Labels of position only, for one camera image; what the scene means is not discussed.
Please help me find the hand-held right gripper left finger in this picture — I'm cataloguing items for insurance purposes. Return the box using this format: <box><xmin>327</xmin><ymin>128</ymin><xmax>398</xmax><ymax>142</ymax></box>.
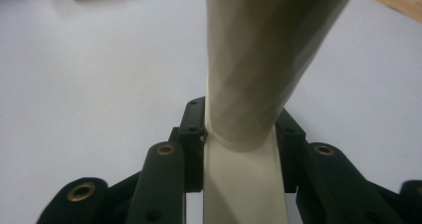
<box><xmin>169</xmin><ymin>97</ymin><xmax>207</xmax><ymax>193</ymax></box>

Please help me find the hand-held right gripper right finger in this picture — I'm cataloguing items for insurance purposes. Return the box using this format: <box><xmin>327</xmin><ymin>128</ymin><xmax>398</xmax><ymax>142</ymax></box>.
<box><xmin>274</xmin><ymin>108</ymin><xmax>307</xmax><ymax>194</ymax></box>

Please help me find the cream brush with red tip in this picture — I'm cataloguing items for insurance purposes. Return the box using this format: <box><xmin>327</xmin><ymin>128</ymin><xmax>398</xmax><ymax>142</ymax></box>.
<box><xmin>202</xmin><ymin>0</ymin><xmax>358</xmax><ymax>224</ymax></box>

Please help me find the white table board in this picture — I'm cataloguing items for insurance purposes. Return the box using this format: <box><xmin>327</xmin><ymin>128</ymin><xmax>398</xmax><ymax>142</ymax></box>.
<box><xmin>0</xmin><ymin>0</ymin><xmax>422</xmax><ymax>224</ymax></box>

